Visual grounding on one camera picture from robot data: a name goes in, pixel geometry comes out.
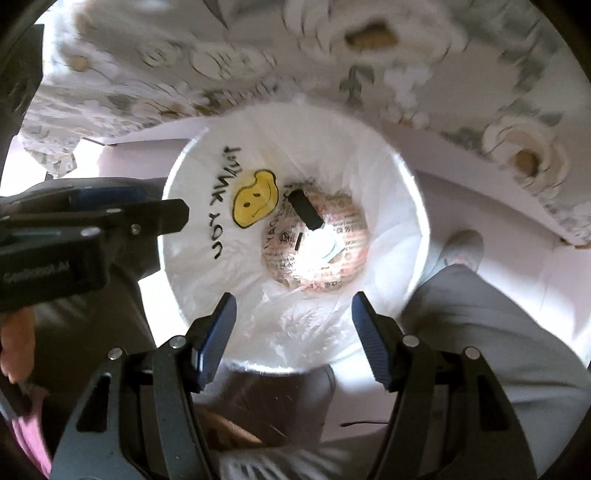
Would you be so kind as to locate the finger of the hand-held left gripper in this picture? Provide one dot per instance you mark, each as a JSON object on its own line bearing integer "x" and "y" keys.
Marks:
{"x": 106, "y": 194}
{"x": 157, "y": 216}

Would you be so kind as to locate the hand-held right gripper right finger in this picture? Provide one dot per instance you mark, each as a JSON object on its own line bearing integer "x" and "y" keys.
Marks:
{"x": 369, "y": 341}

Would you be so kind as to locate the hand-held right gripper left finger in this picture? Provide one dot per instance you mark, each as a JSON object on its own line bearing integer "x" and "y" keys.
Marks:
{"x": 219, "y": 337}

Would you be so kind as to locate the white lined waste bin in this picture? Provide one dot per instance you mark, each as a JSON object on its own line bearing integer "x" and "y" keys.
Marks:
{"x": 207, "y": 258}

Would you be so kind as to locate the person's left hand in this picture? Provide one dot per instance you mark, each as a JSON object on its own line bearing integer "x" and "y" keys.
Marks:
{"x": 16, "y": 341}

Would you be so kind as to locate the white plastic piece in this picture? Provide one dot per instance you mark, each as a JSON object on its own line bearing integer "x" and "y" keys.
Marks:
{"x": 321, "y": 247}

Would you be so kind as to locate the person's right leg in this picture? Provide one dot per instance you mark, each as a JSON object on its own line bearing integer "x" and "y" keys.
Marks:
{"x": 485, "y": 332}

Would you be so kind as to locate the person's right foot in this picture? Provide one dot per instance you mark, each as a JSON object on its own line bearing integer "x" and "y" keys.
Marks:
{"x": 461, "y": 247}

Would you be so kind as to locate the dark furniture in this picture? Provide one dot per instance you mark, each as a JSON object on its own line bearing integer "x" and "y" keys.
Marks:
{"x": 18, "y": 83}

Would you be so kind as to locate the black plastic stick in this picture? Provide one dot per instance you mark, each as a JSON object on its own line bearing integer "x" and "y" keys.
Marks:
{"x": 304, "y": 207}

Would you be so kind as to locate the floral tablecloth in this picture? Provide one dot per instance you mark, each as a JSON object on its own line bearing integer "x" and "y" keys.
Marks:
{"x": 277, "y": 55}

